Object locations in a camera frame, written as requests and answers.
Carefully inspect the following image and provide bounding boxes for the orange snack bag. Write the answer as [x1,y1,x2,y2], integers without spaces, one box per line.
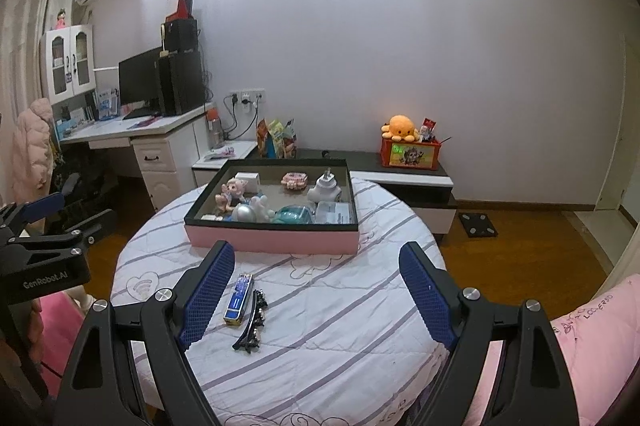
[256,118,272,159]

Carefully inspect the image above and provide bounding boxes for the pink padded jacket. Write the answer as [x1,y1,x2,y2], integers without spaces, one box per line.
[12,98,56,191]

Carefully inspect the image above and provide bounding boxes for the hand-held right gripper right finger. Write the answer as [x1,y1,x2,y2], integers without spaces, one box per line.
[398,241,581,426]

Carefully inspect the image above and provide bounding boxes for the small pink doll figure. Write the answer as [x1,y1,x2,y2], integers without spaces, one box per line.
[215,178,249,211]

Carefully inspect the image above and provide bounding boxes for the black speaker box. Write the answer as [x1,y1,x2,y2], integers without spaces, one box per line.
[164,18,198,55]

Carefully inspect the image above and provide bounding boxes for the pink box with black rim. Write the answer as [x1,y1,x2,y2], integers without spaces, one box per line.
[184,158,361,255]

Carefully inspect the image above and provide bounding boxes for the pink quilt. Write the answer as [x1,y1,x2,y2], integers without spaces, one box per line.
[465,273,640,426]

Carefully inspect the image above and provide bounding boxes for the pale curtain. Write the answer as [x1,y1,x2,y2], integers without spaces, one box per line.
[0,0,81,127]

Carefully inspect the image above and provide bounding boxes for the teal heart-shaped case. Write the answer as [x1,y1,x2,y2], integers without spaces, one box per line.
[274,204,316,225]

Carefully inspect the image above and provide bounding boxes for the striped white tablecloth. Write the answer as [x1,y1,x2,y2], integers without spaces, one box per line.
[110,176,448,426]

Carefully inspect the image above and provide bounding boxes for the black computer tower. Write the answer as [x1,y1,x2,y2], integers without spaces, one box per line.
[157,52,206,117]

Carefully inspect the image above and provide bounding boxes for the blue boxes on desk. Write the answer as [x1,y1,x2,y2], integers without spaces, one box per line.
[97,88,121,121]

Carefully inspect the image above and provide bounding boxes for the red paper bag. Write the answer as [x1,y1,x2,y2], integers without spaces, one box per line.
[167,0,193,22]

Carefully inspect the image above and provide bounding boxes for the white plug-in device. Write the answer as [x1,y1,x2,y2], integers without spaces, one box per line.
[307,168,343,205]

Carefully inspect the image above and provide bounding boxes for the low white side table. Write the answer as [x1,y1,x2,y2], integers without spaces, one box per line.
[191,140,258,187]

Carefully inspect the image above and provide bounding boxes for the white door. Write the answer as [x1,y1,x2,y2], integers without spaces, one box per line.
[595,76,626,211]

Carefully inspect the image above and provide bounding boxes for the bottle with orange cap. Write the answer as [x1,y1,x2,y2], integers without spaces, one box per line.
[207,107,224,147]

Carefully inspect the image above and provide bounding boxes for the small toys in red box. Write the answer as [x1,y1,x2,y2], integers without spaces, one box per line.
[420,117,453,144]

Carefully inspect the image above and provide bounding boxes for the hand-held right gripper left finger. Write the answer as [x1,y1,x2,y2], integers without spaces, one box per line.
[52,240,236,426]

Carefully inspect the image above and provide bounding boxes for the white glass-door cabinet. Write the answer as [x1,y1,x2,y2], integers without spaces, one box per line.
[40,24,97,107]

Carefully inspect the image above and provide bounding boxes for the black beaded hair clip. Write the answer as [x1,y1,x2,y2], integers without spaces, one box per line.
[231,288,269,353]

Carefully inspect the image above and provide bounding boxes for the red cartoon storage box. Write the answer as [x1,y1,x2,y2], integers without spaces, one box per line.
[380,137,442,170]

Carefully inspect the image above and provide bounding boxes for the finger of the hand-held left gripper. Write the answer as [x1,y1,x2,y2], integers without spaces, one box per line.
[62,209,118,247]
[0,192,66,234]

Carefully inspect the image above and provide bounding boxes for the green snack bag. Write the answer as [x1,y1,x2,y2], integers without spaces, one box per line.
[269,120,287,159]

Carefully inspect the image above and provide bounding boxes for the orange octopus plush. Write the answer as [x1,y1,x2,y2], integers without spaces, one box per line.
[381,115,421,143]

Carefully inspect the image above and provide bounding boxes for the blue shiny slim box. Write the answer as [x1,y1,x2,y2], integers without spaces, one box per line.
[222,273,257,326]

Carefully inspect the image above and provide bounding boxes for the pink blanket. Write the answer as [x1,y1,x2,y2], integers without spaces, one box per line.
[30,291,88,387]

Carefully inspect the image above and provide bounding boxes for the black office chair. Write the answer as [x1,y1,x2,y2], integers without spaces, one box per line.
[50,156,118,237]

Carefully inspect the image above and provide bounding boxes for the pink purple block toy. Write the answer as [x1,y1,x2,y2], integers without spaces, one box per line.
[281,172,310,191]

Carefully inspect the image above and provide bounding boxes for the white desk with drawers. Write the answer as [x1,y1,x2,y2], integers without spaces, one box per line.
[57,103,216,211]

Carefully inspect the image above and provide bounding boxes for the clear rectangular plastic box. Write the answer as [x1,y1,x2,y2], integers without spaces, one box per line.
[315,201,351,225]

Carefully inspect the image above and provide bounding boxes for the black-topped low cabinet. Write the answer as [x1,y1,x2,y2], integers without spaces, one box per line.
[295,148,458,241]

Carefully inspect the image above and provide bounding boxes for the black power cable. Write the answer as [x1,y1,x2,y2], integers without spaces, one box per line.
[222,96,261,141]

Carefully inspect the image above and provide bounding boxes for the black computer monitor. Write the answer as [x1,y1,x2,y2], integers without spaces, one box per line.
[118,46,165,111]

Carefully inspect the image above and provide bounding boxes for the black bathroom scale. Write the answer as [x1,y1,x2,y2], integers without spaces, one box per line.
[457,212,500,239]

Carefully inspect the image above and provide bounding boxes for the white wall socket strip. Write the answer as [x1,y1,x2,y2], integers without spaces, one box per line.
[229,89,266,105]

